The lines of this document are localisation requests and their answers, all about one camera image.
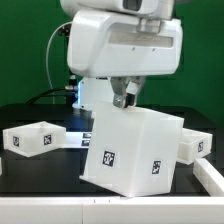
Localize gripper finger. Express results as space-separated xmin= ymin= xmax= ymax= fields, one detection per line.
xmin=126 ymin=76 xmax=146 ymax=106
xmin=110 ymin=77 xmax=127 ymax=108

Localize white right rail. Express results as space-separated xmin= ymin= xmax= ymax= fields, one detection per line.
xmin=193 ymin=158 xmax=224 ymax=197

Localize large white drawer cabinet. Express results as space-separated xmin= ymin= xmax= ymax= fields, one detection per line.
xmin=80 ymin=102 xmax=184 ymax=197

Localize black camera on stand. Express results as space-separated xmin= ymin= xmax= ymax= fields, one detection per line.
xmin=57 ymin=23 xmax=73 ymax=88

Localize white drawer box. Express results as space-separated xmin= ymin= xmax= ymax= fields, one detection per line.
xmin=3 ymin=121 xmax=66 ymax=157
xmin=177 ymin=128 xmax=213 ymax=165

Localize black cables at base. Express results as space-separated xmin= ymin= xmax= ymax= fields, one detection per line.
xmin=26 ymin=87 xmax=79 ymax=105

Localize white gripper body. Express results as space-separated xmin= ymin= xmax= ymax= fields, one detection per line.
xmin=67 ymin=10 xmax=183 ymax=78

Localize white rail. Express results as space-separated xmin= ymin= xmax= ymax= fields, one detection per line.
xmin=0 ymin=197 xmax=224 ymax=224
xmin=193 ymin=158 xmax=224 ymax=197

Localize white grey cable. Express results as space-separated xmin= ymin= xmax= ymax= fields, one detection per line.
xmin=45 ymin=20 xmax=74 ymax=104

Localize white front rail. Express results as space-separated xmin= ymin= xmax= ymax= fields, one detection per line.
xmin=0 ymin=197 xmax=224 ymax=224

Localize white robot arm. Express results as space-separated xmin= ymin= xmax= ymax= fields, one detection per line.
xmin=60 ymin=0 xmax=183 ymax=110

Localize white marker base plate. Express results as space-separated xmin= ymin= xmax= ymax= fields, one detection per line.
xmin=63 ymin=132 xmax=92 ymax=149

